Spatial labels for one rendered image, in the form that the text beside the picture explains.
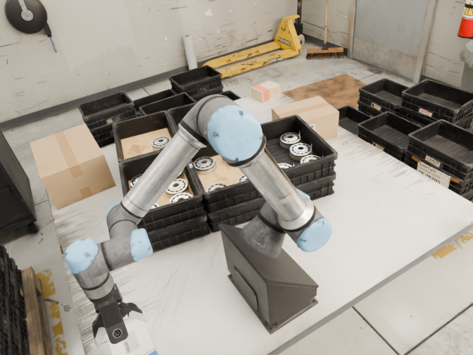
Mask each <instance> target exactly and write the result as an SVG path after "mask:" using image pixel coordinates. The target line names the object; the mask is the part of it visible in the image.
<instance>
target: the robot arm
mask: <svg viewBox="0 0 473 355"><path fill-rule="evenodd" d="M209 144H211V146H212V147H213V148H214V150H215V151H216V152H217V153H218V154H219V155H221V157H222V158H223V159H224V160H225V161H226V163H227V164H228V165H229V166H231V167H233V168H239V169H240V170H241V171H242V173H243V174H244V175H245V176H246V177H247V178H248V179H249V181H250V182H251V183H252V184H253V186H254V187H255V188H256V189H257V190H258V191H259V192H260V194H261V195H262V196H263V198H264V199H265V200H266V202H265V203H264V205H263V207H262V208H261V210H260V211H259V213H258V215H257V216H256V217H255V218H254V219H253V220H251V221H250V222H249V223H248V224H247V225H245V226H244V227H243V228H242V230H241V232H240V235H241V237H242V238H243V240H244V241H245V242H246V243H247V244H248V245H249V246H250V247H252V248H253V249H255V250H256V251H258V252H259V253H261V254H263V255H265V256H268V257H271V258H277V257H278V255H279V253H280V252H281V250H282V245H283V242H284V238H285V235H286V234H287V235H288V236H290V238H291V239H292V240H293V241H294V242H295V243H296V245H297V247H298V248H300V249H301V250H302V251H304V252H312V251H317V250H318V249H320V248H322V247H323V246H324V245H325V244H326V243H327V242H328V241H329V238H330V236H331V235H332V230H333V229H332V224H331V223H330V222H329V220H328V219H327V218H325V217H324V216H323V215H322V214H321V213H320V212H319V211H318V209H317V208H316V206H315V205H314V203H313V202H312V201H311V200H310V197H309V196H308V195H307V194H306V193H304V192H302V191H300V190H299V189H296V188H295V187H294V185H293V184H292V183H291V181H290V179H289V178H288V177H287V176H286V174H285V173H284V171H283V170H282V169H281V168H280V166H279V165H278V163H277V162H276V161H275V160H274V158H273V157H272V155H271V154H270V152H269V151H268V150H267V149H266V147H265V145H266V137H265V135H264V134H263V133H262V129H261V126H260V123H259V122H258V120H257V119H256V117H255V116H254V115H253V114H252V113H251V112H250V111H248V110H247V109H245V108H243V107H241V106H240V105H238V104H237V103H235V102H234V101H232V100H231V99H230V98H229V97H227V96H224V95H221V94H214V95H210V96H207V97H205V98H203V99H202V100H200V101H199V102H198V103H197V104H196V105H195V106H194V107H193V108H192V109H191V110H190V111H189V112H188V114H186V115H185V117H184V118H183V119H182V120H181V122H180V123H179V130H178V132H177V133H176V134H175V136H174V137H173V138H172V139H171V140H170V141H169V143H168V144H167V145H166V146H165V148H164V149H163V150H162V151H161V152H160V153H159V155H158V156H157V157H156V159H155V160H154V161H153V163H152V164H151V165H150V166H149V167H148V168H147V170H146V171H145V172H144V174H143V175H142V176H141V177H140V178H139V179H138V181H137V182H136V183H135V185H134V186H133V187H132V188H131V190H130V191H129V192H128V193H127V194H126V196H125V197H124V198H123V199H122V201H121V202H117V203H115V204H113V205H111V206H110V207H109V209H108V210H107V214H106V223H107V226H108V232H109V237H110V239H109V240H106V241H104V242H101V243H98V244H96V243H95V242H94V241H93V240H91V239H79V240H77V241H75V242H73V243H72V244H71V245H70V246H69V247H68V248H67V249H66V250H65V255H64V259H65V261H66V263H67V265H68V268H69V271H70V272H71V273H72V274H73V275H74V277H75V279H76V281H77V282H78V284H79V286H80V287H79V291H82V290H83V292H84V293H85V295H86V297H87V298H88V299H89V300H90V302H92V303H94V308H95V311H96V312H97V314H98V315H97V317H96V319H95V320H94V322H93V323H92V331H93V337H94V343H95V345H96V346H97V347H100V346H101V345H102V344H101V342H102V341H103V336H104V335H105V334H106V333H107V335H108V338H109V340H110V343H111V344H117V343H119V342H121V341H123V340H126V339H127V338H128V331H127V328H126V326H125V322H124V320H123V318H124V317H125V316H126V315H128V318H130V319H134V318H136V319H138V320H142V321H144V322H146V321H148V320H149V317H148V315H147V314H146V313H145V312H144V311H143V310H142V309H141V307H140V305H139V304H138V303H137V302H136V301H132V302H129V303H125V302H122V301H123V298H122V295H121V293H120V290H119V289H118V286H117V285H116V283H114V279H113V277H112V275H111V273H110V272H111V271H113V270H116V269H119V268H122V267H124V266H127V265H129V264H131V263H134V262H139V261H141V260H142V259H145V258H146V257H149V256H150V255H152V253H153V250H152V247H151V243H150V241H149V237H148V235H147V233H146V230H145V229H144V228H140V229H138V227H137V225H138V223H139V222H140V221H141V219H142V218H143V217H144V216H145V215H146V214H147V212H148V211H149V210H150V209H151V207H152V206H153V205H154V204H155V203H156V202H157V200H158V199H159V198H160V196H161V195H162V194H163V193H164V191H165V190H166V189H167V188H168V187H169V186H170V185H171V183H172V182H173V181H174V180H175V178H176V177H177V176H178V175H179V174H180V173H181V171H182V170H183V169H184V167H185V166H186V165H187V164H188V162H190V160H191V159H192V158H193V157H194V156H195V154H196V153H197V152H198V151H199V149H200V148H202V147H207V146H208V145H209Z"/></svg>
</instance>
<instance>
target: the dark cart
mask: <svg viewBox="0 0 473 355"><path fill-rule="evenodd" d="M35 221H37V218H36V213H35V209H34V202H33V198H32V190H31V186H30V179H29V178H28V176H27V174H26V173H25V171H24V169H23V167H22V166H21V164H20V162H19V160H18V159H17V157H16V155H15V154H14V152H13V150H12V148H11V147H10V145H9V143H8V142H7V140H6V138H5V137H4V134H3V133H2V131H1V129H0V235H2V234H5V233H7V232H10V231H12V230H15V229H17V228H20V227H22V226H24V225H29V228H30V229H31V230H32V231H33V233H35V232H37V231H38V229H37V227H36V224H34V222H35Z"/></svg>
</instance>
